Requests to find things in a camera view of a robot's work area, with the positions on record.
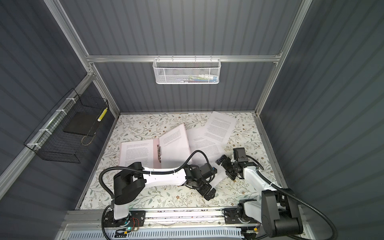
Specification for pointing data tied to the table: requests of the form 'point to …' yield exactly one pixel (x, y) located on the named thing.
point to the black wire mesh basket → (70, 126)
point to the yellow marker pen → (102, 115)
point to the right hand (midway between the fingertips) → (222, 167)
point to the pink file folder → (157, 154)
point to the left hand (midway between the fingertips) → (209, 191)
